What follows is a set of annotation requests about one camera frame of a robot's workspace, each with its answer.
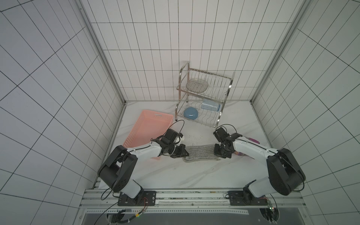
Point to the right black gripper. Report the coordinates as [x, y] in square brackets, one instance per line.
[222, 149]

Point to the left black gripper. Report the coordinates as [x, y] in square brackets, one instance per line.
[180, 153]

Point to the grey striped dishcloth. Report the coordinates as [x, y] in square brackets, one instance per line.
[200, 153]

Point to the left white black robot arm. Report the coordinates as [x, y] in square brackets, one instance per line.
[117, 169]

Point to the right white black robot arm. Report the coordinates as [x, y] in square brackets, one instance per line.
[284, 174]

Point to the purple snack packet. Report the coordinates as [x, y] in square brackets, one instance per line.
[240, 153]

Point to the pink plastic basket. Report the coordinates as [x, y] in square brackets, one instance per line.
[150, 125]

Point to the blue bowl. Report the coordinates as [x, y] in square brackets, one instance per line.
[190, 113]

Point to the clear blue plastic container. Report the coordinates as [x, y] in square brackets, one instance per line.
[210, 105]

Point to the steel two-tier dish rack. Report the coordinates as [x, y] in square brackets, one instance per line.
[218, 91]

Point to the round metal strainer plate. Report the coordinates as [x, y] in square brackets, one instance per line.
[197, 85]

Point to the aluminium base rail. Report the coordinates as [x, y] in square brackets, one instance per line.
[188, 201]

